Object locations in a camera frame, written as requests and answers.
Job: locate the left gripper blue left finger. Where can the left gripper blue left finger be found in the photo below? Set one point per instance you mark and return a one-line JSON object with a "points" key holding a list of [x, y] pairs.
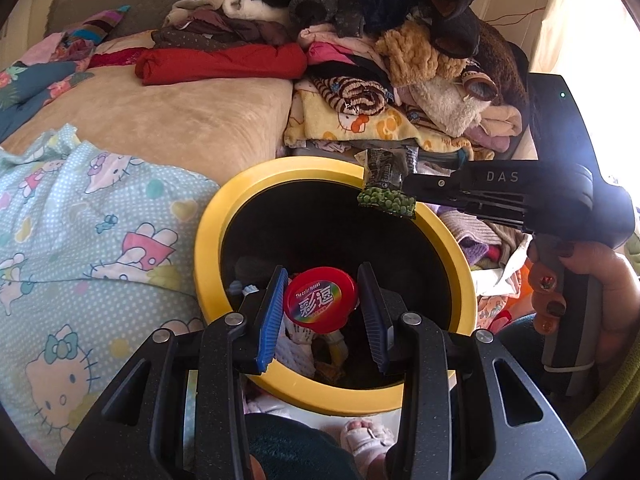
{"points": [[269, 319]]}

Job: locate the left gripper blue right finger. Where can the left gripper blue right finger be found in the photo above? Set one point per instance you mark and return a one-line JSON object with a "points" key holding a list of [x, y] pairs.
{"points": [[377, 320]]}

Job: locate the white foam net bundle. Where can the white foam net bundle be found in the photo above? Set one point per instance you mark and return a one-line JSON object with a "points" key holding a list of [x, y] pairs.
{"points": [[293, 348]]}

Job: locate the red rainbow candy tube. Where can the red rainbow candy tube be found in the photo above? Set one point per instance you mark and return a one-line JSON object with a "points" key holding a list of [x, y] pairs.
{"points": [[321, 299]]}

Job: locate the green peas snack packet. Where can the green peas snack packet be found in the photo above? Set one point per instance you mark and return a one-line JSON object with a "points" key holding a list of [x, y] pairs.
{"points": [[384, 173]]}

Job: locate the yellow rimmed black trash bin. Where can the yellow rimmed black trash bin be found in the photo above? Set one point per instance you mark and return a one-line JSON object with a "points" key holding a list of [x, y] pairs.
{"points": [[302, 213]]}

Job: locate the lilac knit sweater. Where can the lilac knit sweater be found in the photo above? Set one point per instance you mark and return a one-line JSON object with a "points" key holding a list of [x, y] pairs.
{"points": [[485, 245]]}

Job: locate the light blue Hello Kitty blanket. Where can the light blue Hello Kitty blanket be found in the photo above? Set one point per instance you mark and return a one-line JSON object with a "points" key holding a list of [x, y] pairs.
{"points": [[96, 254]]}

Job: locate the beige bed sheet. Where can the beige bed sheet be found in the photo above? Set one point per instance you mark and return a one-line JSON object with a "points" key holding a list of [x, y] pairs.
{"points": [[217, 127]]}

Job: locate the yellow Hello Kitty blanket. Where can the yellow Hello Kitty blanket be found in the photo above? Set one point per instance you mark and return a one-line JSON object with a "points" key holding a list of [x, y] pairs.
{"points": [[312, 119]]}

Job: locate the pile of mixed clothes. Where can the pile of mixed clothes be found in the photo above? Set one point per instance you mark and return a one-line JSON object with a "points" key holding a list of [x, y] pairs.
{"points": [[363, 55]]}

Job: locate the green sweater right sleeve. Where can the green sweater right sleeve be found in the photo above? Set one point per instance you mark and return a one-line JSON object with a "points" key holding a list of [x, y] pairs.
{"points": [[596, 429]]}

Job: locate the red folded garment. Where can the red folded garment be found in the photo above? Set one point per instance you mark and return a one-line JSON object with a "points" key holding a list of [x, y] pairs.
{"points": [[174, 65]]}

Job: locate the blue and pink floral quilt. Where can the blue and pink floral quilt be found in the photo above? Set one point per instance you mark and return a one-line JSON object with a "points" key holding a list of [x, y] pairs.
{"points": [[25, 90]]}

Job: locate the striped colourful pillow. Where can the striped colourful pillow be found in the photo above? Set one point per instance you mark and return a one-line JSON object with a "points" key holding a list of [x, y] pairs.
{"points": [[79, 41]]}

